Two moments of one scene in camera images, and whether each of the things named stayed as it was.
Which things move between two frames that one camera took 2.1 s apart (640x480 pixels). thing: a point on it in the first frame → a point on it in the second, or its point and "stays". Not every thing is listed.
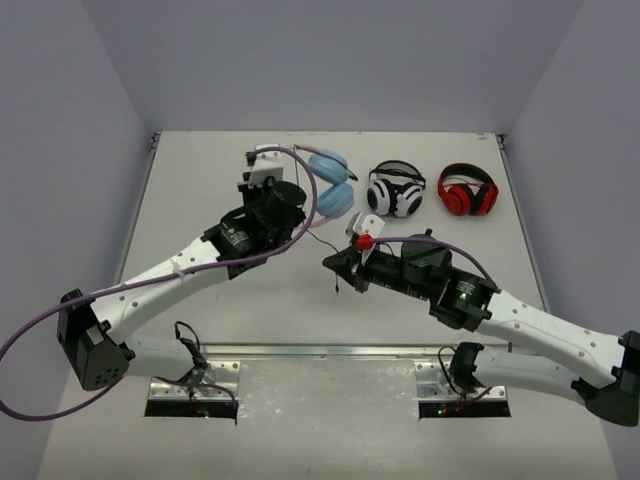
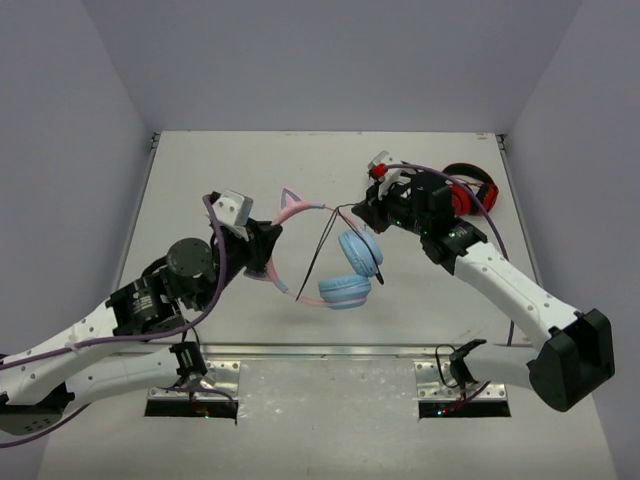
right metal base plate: (433, 383) stays
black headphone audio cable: (319, 238) → (326, 240)
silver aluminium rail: (337, 351) stays
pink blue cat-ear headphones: (331, 167) → (361, 250)
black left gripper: (255, 191) → (258, 245)
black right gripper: (349, 261) → (372, 209)
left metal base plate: (220, 380) stays
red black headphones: (466, 189) stays
